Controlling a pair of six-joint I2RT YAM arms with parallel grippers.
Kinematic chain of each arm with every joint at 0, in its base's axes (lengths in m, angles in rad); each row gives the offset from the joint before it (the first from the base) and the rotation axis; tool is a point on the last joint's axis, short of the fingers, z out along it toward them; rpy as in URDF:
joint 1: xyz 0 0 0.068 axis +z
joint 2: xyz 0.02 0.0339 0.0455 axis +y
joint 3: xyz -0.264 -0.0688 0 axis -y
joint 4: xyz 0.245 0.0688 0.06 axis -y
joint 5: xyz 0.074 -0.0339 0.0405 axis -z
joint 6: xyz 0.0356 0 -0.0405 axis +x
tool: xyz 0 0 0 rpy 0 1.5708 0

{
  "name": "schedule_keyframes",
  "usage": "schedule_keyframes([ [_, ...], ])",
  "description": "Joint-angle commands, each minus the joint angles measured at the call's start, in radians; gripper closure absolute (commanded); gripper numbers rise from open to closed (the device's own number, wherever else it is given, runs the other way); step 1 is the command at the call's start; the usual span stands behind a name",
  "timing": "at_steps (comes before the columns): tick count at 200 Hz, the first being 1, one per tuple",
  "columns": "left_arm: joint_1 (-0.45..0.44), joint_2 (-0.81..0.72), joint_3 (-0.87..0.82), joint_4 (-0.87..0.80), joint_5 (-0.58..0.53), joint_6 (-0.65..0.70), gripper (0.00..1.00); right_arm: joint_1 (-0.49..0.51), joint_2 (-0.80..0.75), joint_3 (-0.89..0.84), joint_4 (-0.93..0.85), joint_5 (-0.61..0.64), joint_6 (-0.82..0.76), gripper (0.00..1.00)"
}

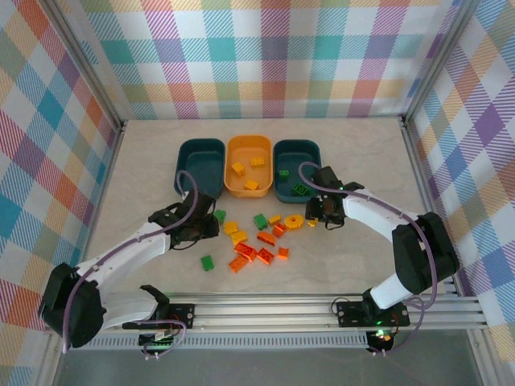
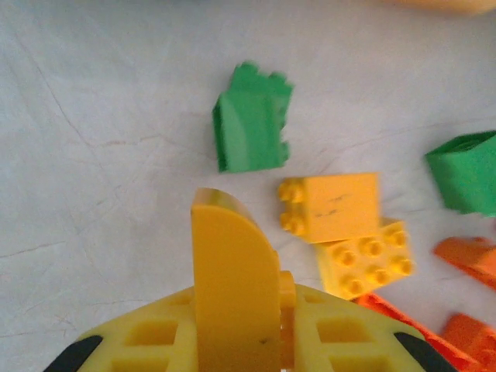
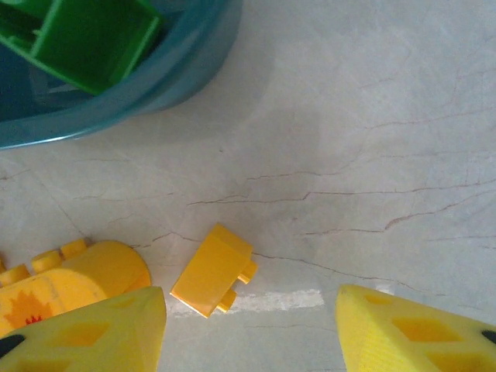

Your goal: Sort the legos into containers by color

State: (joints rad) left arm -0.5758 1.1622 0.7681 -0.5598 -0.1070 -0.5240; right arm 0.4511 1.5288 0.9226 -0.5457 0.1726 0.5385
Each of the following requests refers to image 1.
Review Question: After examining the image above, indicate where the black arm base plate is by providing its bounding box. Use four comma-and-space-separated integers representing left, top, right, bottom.
122, 302, 196, 331
335, 299, 412, 328

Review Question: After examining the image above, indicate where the teal plastic container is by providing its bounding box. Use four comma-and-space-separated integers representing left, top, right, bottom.
272, 138, 323, 203
173, 138, 226, 199

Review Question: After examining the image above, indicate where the aluminium side rail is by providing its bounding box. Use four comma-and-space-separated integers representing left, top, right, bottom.
68, 119, 128, 282
398, 115, 464, 298

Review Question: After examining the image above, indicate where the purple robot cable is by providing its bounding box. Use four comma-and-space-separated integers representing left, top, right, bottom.
62, 169, 200, 361
298, 162, 440, 357

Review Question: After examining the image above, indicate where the slotted grey cable duct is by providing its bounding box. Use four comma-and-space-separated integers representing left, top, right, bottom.
80, 335, 372, 351

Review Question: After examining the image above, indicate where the aluminium frame post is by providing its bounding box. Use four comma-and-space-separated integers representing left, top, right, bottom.
42, 0, 126, 130
400, 0, 482, 124

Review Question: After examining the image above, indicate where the small controller board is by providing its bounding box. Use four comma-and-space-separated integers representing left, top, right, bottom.
366, 329, 396, 354
138, 330, 179, 351

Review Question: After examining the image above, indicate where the orange plastic container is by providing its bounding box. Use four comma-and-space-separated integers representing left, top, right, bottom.
224, 134, 276, 199

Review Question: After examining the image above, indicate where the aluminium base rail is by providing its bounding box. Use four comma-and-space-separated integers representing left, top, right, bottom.
43, 294, 488, 334

